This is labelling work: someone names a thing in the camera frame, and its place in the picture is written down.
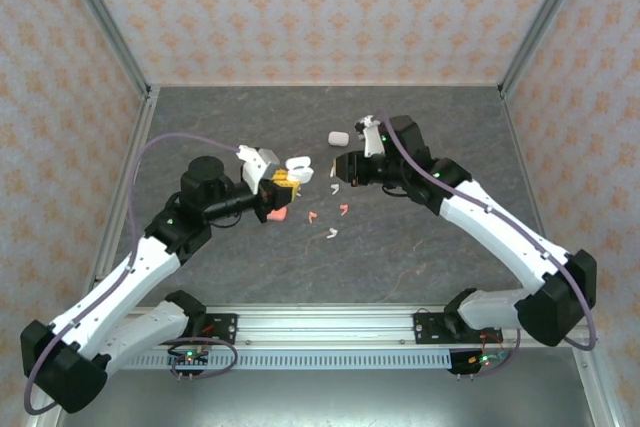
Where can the white earbud charging case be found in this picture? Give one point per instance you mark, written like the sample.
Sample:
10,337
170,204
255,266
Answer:
300,170
338,139

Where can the pink earbud charging case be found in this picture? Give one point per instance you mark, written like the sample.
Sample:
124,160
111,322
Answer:
277,215

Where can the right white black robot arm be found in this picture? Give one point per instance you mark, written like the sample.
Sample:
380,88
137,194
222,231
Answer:
495,242

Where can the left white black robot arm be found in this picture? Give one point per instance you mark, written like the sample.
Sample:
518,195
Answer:
150,259

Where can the small circuit board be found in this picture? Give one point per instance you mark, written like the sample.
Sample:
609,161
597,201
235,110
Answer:
482,360
190,358

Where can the grey metal panel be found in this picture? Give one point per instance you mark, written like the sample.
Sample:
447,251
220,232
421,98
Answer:
325,397

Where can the aluminium side floor rail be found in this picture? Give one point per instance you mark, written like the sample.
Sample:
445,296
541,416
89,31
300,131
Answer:
147,117
515,132

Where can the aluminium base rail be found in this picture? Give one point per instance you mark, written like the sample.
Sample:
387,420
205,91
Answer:
325,329

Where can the aluminium corner post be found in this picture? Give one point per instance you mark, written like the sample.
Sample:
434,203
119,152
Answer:
547,22
107,22

